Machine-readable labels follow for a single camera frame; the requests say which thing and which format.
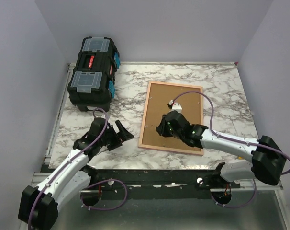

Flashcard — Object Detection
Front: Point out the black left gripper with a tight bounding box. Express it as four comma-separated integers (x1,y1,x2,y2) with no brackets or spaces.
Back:
99,120,134,150

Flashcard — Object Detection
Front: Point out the pink picture frame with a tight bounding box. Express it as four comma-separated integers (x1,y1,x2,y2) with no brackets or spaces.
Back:
138,81,203,156

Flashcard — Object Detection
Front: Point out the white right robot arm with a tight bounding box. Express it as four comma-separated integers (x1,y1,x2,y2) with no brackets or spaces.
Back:
156,111,286,188

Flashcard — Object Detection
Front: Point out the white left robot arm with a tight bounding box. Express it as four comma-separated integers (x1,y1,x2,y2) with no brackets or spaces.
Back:
18,118,134,230

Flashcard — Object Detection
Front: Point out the black plastic toolbox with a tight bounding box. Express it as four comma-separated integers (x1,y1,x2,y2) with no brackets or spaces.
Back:
67,36,120,112

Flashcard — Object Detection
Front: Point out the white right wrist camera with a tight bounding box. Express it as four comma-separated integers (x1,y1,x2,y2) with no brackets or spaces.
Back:
167,100,182,113

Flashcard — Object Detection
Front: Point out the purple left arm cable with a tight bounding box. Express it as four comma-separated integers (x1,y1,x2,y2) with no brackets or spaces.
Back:
27,107,128,230

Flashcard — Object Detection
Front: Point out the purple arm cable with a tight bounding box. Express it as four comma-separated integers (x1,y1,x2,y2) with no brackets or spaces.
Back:
171,91,290,209
27,107,128,230

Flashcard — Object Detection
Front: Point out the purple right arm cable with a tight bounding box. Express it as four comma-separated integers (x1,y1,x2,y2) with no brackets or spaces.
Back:
171,91,290,209

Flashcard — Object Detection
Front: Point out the black mounting base rail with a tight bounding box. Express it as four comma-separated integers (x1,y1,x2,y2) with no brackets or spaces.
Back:
81,166,240,200

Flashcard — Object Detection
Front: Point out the aluminium table rail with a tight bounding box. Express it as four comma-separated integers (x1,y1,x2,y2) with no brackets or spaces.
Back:
30,62,73,192

